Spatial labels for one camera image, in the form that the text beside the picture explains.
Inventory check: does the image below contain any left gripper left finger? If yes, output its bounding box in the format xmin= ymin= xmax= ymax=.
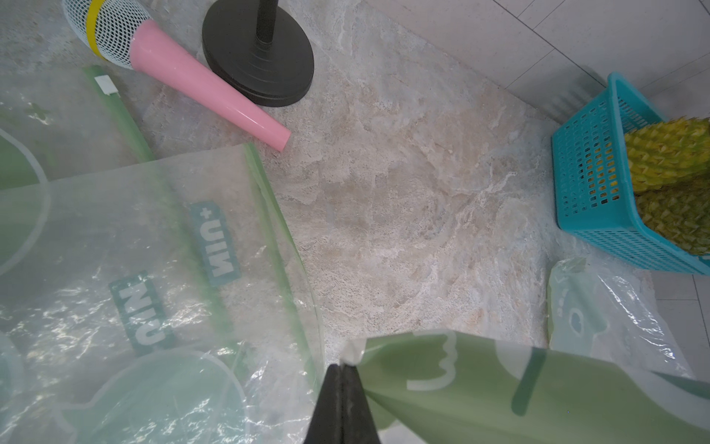
xmin=303 ymin=364 xmax=343 ymax=444

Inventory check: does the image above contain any pink toy microphone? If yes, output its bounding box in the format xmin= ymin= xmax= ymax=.
xmin=61 ymin=1 xmax=291 ymax=152

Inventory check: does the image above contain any black microphone stand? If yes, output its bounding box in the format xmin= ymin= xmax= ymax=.
xmin=202 ymin=0 xmax=314 ymax=107

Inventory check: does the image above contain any yellow pineapple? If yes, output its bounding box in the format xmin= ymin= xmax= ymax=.
xmin=624 ymin=118 xmax=709 ymax=194

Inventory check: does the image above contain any teal plastic basket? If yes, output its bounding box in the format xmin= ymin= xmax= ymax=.
xmin=551 ymin=72 xmax=709 ymax=275

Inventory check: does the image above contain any zip-top bag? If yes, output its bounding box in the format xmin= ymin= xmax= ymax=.
xmin=1 ymin=65 xmax=155 ymax=189
xmin=547 ymin=257 xmax=695 ymax=379
xmin=1 ymin=144 xmax=322 ymax=443
xmin=340 ymin=330 xmax=709 ymax=443

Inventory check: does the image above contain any green pineapple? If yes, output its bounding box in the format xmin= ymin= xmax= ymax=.
xmin=636 ymin=175 xmax=709 ymax=256

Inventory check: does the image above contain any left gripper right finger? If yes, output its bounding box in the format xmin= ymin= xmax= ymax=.
xmin=342 ymin=364 xmax=381 ymax=444

